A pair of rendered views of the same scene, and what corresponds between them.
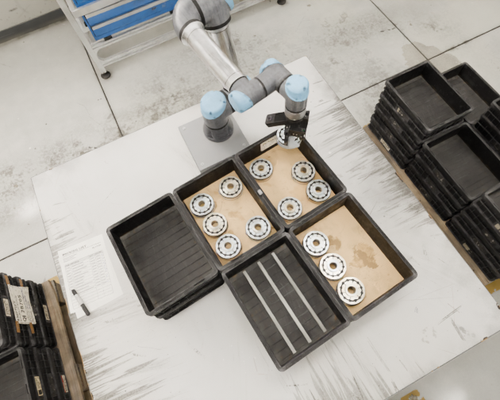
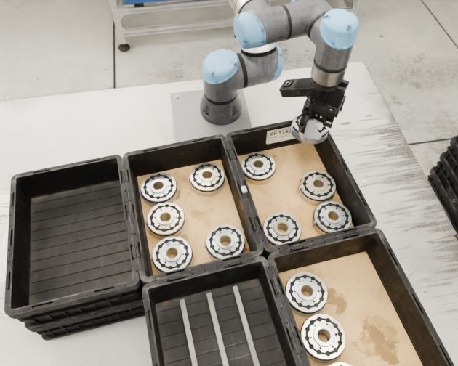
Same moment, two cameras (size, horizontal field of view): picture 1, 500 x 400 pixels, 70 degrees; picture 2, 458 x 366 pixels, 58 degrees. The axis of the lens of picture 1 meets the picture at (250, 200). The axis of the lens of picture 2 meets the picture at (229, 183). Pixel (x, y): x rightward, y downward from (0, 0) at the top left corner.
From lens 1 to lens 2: 0.42 m
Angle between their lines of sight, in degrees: 12
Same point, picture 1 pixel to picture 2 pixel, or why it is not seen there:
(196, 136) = (189, 109)
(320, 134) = (356, 155)
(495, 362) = not seen: outside the picture
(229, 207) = (196, 204)
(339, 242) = (344, 303)
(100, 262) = not seen: outside the picture
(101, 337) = not seen: outside the picture
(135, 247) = (45, 217)
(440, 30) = not seen: outside the picture
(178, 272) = (87, 271)
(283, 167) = (291, 175)
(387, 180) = (441, 242)
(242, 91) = (255, 14)
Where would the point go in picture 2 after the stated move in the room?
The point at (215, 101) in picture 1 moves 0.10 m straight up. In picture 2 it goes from (224, 62) to (224, 34)
